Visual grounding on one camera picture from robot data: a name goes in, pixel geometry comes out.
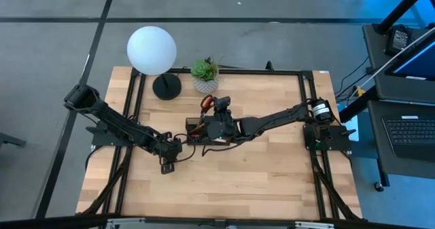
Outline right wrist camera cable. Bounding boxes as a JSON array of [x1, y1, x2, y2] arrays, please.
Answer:
[[201, 141, 241, 157]]

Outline black power adapter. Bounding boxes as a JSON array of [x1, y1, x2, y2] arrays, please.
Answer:
[[385, 27, 414, 56]]

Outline black floor power cables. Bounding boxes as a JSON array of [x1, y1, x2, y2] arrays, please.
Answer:
[[334, 55, 377, 103]]

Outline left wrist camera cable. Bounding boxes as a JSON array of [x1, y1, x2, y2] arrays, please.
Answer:
[[159, 133, 197, 167]]

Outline orange pencil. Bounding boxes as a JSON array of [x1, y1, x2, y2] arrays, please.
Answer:
[[190, 122, 207, 135]]

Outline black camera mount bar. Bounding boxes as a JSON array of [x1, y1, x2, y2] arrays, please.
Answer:
[[0, 213, 435, 229]]

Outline black cart desk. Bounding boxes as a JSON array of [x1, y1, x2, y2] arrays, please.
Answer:
[[362, 23, 435, 179]]

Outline monitor with blue screen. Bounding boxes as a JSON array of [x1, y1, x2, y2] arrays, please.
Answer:
[[385, 38, 435, 82]]

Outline black stand foot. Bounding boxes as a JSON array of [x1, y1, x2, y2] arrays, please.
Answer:
[[0, 132, 27, 149]]

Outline black keyboard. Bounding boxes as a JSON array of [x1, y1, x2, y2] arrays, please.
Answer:
[[382, 115, 435, 162]]

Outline red-handled scissors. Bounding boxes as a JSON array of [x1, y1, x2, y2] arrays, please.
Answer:
[[198, 94, 215, 123]]

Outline black mesh desk organizer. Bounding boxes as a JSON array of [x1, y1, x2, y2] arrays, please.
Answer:
[[185, 116, 225, 146]]

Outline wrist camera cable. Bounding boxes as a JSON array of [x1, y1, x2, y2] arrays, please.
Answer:
[[159, 133, 197, 167], [201, 141, 241, 157]]

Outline succulent in triangle-pattern pot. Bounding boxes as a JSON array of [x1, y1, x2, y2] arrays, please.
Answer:
[[190, 57, 220, 94]]

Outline white globe table lamp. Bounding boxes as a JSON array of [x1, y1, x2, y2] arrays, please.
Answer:
[[126, 25, 183, 101]]

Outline black slanted support pole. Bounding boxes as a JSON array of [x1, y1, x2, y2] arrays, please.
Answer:
[[372, 0, 435, 35]]

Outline black aluminium table frame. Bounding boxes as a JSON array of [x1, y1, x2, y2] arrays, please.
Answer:
[[76, 67, 364, 223]]

